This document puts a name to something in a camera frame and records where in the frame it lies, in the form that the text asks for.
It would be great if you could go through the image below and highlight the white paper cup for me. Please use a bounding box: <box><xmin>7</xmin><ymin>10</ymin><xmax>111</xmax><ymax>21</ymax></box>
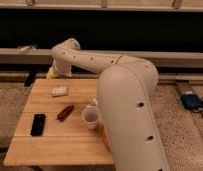
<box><xmin>81</xmin><ymin>105</ymin><xmax>100</xmax><ymax>129</ymax></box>

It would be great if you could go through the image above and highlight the orange object behind arm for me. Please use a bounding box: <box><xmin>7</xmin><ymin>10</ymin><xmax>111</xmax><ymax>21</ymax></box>
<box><xmin>100</xmin><ymin>124</ymin><xmax>109</xmax><ymax>148</ymax></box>

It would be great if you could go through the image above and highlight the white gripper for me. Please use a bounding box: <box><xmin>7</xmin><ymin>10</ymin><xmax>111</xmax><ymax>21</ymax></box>
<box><xmin>46</xmin><ymin>59</ymin><xmax>72</xmax><ymax>79</ymax></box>

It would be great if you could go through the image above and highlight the black rectangular remote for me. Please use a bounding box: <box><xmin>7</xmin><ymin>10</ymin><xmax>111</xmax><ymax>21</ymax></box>
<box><xmin>30</xmin><ymin>114</ymin><xmax>46</xmax><ymax>136</ymax></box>

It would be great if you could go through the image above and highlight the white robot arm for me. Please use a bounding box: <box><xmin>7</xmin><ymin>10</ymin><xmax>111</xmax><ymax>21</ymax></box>
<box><xmin>48</xmin><ymin>38</ymin><xmax>170</xmax><ymax>171</ymax></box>

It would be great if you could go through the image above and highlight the blue box on floor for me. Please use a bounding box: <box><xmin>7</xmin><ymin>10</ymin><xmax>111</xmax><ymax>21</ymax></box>
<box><xmin>181</xmin><ymin>94</ymin><xmax>203</xmax><ymax>110</ymax></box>

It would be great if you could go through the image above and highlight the white rectangular block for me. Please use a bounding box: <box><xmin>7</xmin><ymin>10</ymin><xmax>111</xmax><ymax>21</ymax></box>
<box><xmin>51</xmin><ymin>86</ymin><xmax>68</xmax><ymax>97</ymax></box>

